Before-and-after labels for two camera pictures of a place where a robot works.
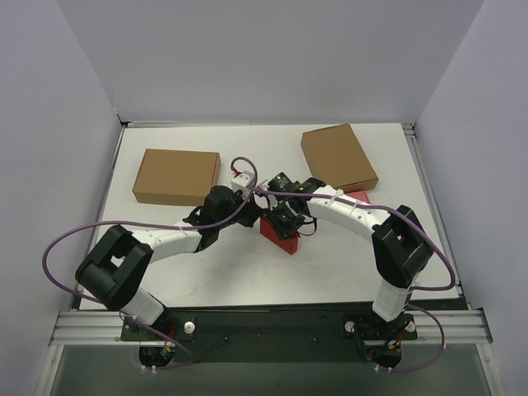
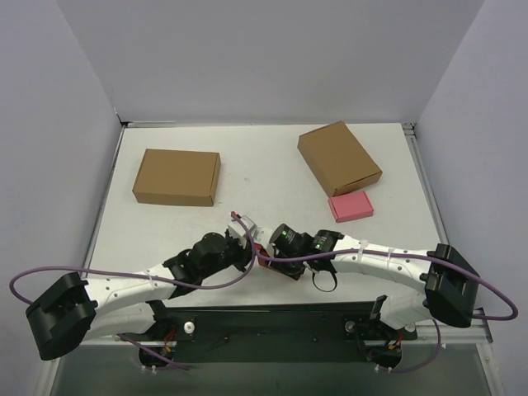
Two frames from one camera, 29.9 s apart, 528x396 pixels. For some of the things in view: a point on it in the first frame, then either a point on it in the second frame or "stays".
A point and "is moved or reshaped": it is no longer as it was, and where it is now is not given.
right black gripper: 285,221 → 271,251
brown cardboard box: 336,154 stays
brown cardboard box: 177,177 stays
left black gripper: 251,214 → 242,254
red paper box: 289,243 is moved or reshaped
